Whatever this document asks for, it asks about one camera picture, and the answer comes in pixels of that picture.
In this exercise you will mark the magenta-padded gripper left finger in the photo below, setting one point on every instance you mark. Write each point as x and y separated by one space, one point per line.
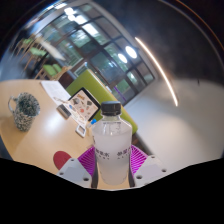
75 171

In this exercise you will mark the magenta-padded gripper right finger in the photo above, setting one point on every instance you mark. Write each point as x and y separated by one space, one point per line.
150 168

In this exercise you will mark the clear black-capped water bottle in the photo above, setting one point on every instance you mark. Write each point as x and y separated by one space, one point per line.
112 148

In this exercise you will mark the flat round red coaster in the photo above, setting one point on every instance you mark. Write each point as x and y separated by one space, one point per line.
61 159

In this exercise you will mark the small white device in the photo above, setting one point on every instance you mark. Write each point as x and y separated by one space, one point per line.
81 130

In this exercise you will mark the small blue-capped bottle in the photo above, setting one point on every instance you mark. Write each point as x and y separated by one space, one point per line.
91 126

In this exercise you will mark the black tablet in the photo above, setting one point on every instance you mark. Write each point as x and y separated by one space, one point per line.
85 103

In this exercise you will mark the green speckled mug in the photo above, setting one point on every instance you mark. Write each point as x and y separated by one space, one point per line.
26 111

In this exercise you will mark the white paper sheet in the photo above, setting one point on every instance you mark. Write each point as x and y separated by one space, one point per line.
55 90

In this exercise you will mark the green upholstered bench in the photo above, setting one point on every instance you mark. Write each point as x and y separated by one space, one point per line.
88 83

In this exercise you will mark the long linear ceiling light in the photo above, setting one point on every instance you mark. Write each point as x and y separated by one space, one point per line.
160 68

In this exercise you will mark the group of green-seated wooden chairs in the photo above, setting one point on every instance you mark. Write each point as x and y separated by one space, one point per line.
48 69

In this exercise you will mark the round pendant lamp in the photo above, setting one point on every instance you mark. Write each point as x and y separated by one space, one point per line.
131 52

